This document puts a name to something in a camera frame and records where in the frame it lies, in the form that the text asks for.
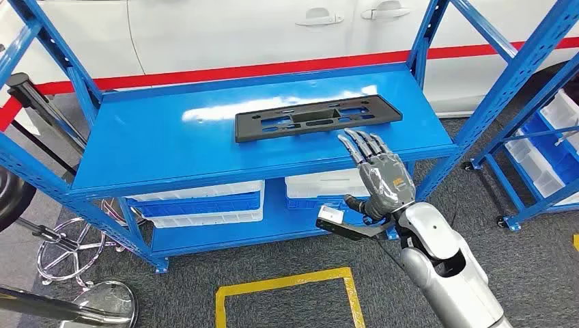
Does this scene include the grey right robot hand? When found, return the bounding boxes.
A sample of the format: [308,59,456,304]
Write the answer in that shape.
[337,128,416,223]

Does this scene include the black plastic plate frame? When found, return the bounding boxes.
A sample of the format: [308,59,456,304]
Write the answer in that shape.
[234,94,404,144]

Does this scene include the blue metal shelf rack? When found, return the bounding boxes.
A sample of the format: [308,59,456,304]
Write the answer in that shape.
[461,53,579,233]
[0,0,579,275]

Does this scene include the yellow floor tape square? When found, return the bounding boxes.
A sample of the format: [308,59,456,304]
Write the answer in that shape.
[214,266,367,328]

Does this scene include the black seat chrome stool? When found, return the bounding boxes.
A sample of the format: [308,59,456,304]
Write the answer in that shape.
[0,167,137,289]

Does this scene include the red barrier belt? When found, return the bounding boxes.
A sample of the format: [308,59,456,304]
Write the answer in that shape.
[0,96,25,133]

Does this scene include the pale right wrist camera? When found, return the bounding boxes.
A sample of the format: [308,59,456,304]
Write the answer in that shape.
[315,204,393,242]

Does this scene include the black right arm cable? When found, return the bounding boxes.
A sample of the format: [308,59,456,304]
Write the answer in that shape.
[374,223,410,273]

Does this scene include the thin black post stand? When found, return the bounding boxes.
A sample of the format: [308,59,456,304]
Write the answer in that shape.
[10,119,79,176]

